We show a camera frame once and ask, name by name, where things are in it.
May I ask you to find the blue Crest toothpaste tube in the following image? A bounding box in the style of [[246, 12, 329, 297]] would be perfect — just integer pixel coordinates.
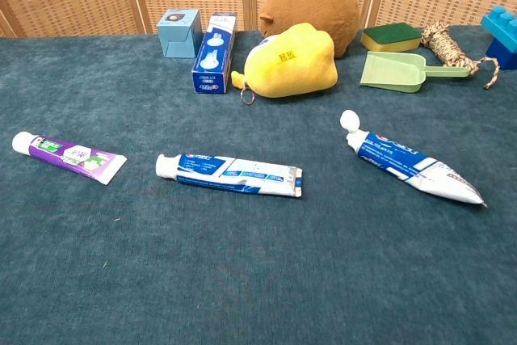
[[339, 109, 488, 208]]

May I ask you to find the crumpled blue white toothpaste tube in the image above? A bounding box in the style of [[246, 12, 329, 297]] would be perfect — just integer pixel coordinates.
[[155, 153, 304, 199]]

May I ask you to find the long blue toothpaste carton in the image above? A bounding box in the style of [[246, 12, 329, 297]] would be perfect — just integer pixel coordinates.
[[191, 11, 238, 95]]

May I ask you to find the purple white toothpaste tube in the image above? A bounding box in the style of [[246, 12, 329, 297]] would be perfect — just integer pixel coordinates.
[[11, 131, 128, 186]]

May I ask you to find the yellow plush toy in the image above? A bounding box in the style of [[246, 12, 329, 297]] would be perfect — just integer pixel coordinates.
[[230, 22, 338, 99]]

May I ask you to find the teal table cloth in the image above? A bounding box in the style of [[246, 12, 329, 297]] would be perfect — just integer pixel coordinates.
[[0, 24, 517, 345]]

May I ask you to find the small light blue carton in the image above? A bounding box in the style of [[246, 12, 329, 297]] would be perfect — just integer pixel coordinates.
[[156, 8, 204, 59]]

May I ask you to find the brown plush toy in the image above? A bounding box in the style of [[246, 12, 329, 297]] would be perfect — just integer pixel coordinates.
[[258, 0, 360, 58]]

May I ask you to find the light green plastic dustpan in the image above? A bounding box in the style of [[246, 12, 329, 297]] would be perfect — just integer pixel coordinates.
[[359, 51, 472, 94]]

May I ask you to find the green yellow sponge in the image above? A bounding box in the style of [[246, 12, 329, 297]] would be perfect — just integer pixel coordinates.
[[359, 22, 422, 53]]

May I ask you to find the dark blue building block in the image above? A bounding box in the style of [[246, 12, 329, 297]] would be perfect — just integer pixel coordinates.
[[485, 36, 517, 71]]

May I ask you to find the light blue building block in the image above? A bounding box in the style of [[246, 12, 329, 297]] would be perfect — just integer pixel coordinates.
[[480, 5, 517, 45]]

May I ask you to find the metal key ring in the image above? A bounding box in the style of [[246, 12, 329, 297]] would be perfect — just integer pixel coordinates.
[[240, 81, 255, 105]]

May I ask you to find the coiled beige rope bundle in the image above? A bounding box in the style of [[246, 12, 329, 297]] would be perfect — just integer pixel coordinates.
[[420, 22, 502, 90]]

